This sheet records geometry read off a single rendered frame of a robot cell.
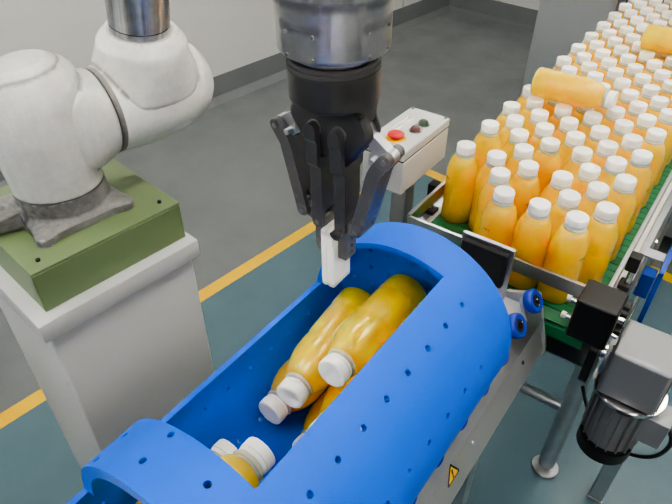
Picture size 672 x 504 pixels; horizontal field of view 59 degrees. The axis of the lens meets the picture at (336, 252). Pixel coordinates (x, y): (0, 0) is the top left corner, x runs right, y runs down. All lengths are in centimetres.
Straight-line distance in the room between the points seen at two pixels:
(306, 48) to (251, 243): 235
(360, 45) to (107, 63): 70
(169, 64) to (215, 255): 174
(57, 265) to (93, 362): 22
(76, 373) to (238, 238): 172
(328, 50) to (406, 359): 35
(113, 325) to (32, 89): 43
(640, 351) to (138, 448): 94
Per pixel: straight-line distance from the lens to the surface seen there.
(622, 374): 126
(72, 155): 106
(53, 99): 103
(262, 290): 252
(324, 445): 58
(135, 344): 123
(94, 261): 110
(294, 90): 48
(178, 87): 111
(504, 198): 115
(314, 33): 44
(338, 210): 54
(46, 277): 107
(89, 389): 124
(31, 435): 228
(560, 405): 183
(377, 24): 45
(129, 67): 107
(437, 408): 68
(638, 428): 138
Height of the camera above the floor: 170
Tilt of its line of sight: 39 degrees down
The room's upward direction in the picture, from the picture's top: straight up
